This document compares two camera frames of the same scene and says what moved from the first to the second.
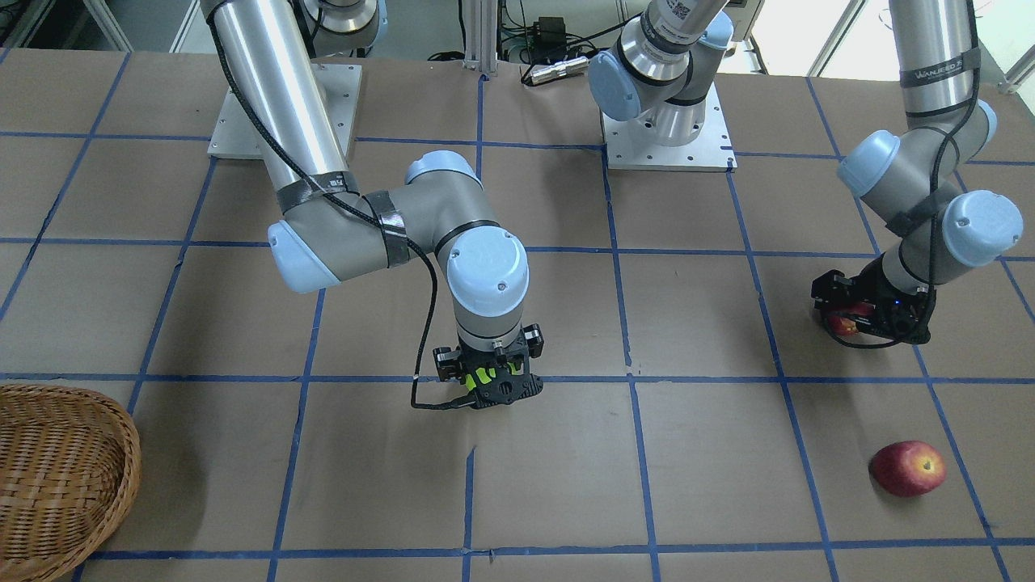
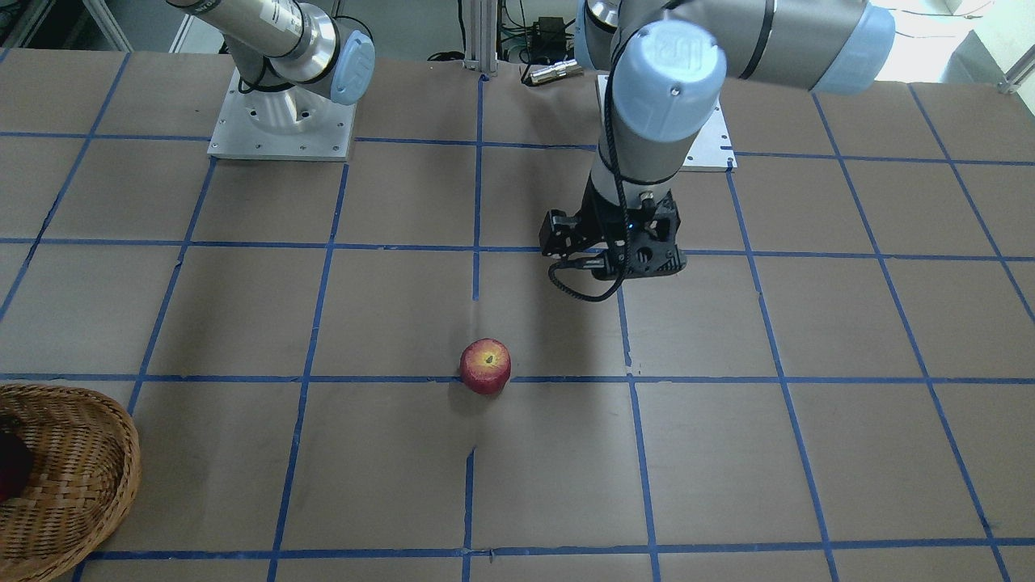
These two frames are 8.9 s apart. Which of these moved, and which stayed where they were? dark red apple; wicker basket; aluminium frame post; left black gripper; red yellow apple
Moved: left black gripper; red yellow apple; dark red apple
Stayed: wicker basket; aluminium frame post
